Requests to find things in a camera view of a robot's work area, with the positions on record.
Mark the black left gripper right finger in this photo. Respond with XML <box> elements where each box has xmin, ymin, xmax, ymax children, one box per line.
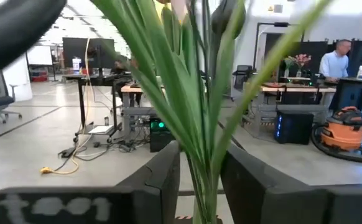
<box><xmin>221</xmin><ymin>145</ymin><xmax>362</xmax><ymax>224</ymax></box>

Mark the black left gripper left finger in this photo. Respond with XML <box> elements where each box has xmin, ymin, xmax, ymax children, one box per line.
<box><xmin>0</xmin><ymin>141</ymin><xmax>181</xmax><ymax>224</ymax></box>

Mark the black computer tower blue light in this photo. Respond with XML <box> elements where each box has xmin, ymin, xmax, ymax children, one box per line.
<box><xmin>273</xmin><ymin>109</ymin><xmax>315</xmax><ymax>146</ymax></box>

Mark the orange shop vacuum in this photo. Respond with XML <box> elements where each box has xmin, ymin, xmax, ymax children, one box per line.
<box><xmin>310</xmin><ymin>105</ymin><xmax>362</xmax><ymax>164</ymax></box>

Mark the black computer tower green light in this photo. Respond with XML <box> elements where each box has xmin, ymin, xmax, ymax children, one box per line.
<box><xmin>149</xmin><ymin>117</ymin><xmax>176</xmax><ymax>153</ymax></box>

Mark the black rolling desk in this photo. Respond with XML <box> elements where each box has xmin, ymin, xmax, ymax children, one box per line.
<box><xmin>61</xmin><ymin>73</ymin><xmax>123</xmax><ymax>144</ymax></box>

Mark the black mesh chair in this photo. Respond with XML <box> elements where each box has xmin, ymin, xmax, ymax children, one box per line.
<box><xmin>231</xmin><ymin>64</ymin><xmax>254</xmax><ymax>101</ymax></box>

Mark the person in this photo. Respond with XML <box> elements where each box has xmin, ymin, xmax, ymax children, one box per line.
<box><xmin>318</xmin><ymin>39</ymin><xmax>353</xmax><ymax>83</ymax></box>
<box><xmin>111</xmin><ymin>58</ymin><xmax>142</xmax><ymax>106</ymax></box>

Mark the white building column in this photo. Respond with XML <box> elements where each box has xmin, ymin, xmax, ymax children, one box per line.
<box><xmin>2</xmin><ymin>54</ymin><xmax>33</xmax><ymax>102</ymax></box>

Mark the pink flower bouquet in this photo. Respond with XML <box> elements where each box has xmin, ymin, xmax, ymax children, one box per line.
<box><xmin>282</xmin><ymin>53</ymin><xmax>312</xmax><ymax>78</ymax></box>

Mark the white board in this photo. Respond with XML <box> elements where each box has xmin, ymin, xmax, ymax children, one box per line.
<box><xmin>27</xmin><ymin>45</ymin><xmax>53</xmax><ymax>66</ymax></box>

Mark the black monitor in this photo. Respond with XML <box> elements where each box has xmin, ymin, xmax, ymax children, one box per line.
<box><xmin>62</xmin><ymin>37</ymin><xmax>116</xmax><ymax>70</ymax></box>

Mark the dark partition panel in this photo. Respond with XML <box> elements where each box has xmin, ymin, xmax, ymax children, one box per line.
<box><xmin>292</xmin><ymin>39</ymin><xmax>362</xmax><ymax>78</ymax></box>

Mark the yellow extension cord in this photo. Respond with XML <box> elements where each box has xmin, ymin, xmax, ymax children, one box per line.
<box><xmin>40</xmin><ymin>37</ymin><xmax>92</xmax><ymax>175</ymax></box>

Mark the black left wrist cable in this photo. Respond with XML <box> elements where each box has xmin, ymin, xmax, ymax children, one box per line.
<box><xmin>0</xmin><ymin>0</ymin><xmax>67</xmax><ymax>80</ymax></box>

